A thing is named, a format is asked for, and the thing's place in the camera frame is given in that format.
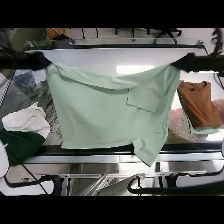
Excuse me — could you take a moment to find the black cable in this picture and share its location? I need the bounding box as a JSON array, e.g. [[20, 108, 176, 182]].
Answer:
[[3, 173, 65, 196], [126, 175, 224, 197], [162, 165, 224, 180]]

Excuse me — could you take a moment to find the white garment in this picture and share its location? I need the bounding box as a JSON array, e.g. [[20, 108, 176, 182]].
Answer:
[[1, 101, 51, 140]]

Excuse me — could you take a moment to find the pale striped garment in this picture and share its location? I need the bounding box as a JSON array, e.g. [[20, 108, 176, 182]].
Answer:
[[180, 98, 223, 136]]

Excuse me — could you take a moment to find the pale green T-shirt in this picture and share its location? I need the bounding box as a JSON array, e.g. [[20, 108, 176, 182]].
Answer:
[[45, 61, 182, 168]]

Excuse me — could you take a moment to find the black office chair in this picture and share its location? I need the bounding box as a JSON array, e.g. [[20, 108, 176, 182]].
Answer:
[[146, 27, 183, 40]]

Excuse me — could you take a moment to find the dark green garment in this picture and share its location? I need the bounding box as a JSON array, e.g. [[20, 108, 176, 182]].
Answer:
[[0, 127, 47, 166]]

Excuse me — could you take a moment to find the brown T-shirt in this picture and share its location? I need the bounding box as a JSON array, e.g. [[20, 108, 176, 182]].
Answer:
[[177, 80, 224, 130]]

